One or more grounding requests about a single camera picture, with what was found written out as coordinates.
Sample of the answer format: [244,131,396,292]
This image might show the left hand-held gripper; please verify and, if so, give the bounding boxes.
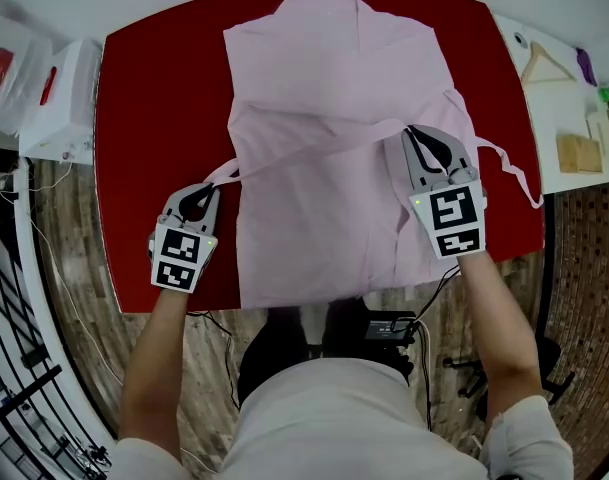
[147,182,222,295]

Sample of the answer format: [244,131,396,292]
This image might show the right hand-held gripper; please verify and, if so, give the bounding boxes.
[401,125,488,261]

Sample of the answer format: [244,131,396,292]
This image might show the pink robe garment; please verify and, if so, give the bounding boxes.
[203,0,545,312]

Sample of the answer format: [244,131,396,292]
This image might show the person's right forearm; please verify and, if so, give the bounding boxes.
[456,252,545,419]

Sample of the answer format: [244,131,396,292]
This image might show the person's left forearm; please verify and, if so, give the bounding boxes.
[119,287,190,462]

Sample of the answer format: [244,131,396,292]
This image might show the red covered table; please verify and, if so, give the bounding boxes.
[94,0,546,314]

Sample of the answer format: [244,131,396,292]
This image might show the white side table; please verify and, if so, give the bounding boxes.
[491,12,609,197]

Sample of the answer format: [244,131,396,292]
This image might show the wooden clothes hanger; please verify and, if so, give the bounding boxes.
[520,41,579,87]

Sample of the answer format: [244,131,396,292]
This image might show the wooden box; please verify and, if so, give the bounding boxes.
[556,134,604,174]

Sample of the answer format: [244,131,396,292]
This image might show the person's black trousers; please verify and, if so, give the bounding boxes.
[236,300,415,409]

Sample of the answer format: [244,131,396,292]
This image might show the white cabinet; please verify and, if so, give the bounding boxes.
[18,37,105,165]

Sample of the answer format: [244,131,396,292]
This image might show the black and white stair railing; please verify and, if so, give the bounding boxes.
[0,157,120,480]

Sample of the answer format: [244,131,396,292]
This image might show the light wooden rack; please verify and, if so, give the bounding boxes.
[586,107,609,167]

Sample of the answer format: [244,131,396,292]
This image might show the black device with screen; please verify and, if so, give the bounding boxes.
[363,310,418,344]

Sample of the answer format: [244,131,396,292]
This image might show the purple cloth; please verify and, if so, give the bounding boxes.
[575,46,599,88]

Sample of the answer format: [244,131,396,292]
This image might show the black office chair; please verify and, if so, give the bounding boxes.
[442,335,576,422]

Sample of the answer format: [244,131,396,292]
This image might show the person's white shirt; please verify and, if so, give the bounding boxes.
[103,357,575,480]

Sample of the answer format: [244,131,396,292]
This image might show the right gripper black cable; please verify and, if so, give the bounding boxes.
[391,262,463,334]

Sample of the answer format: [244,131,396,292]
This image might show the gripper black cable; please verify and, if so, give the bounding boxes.
[186,310,243,409]
[391,262,463,334]

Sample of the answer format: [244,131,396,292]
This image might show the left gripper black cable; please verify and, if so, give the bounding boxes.
[186,310,243,409]

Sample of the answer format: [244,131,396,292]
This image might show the white device cable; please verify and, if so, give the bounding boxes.
[413,317,435,432]

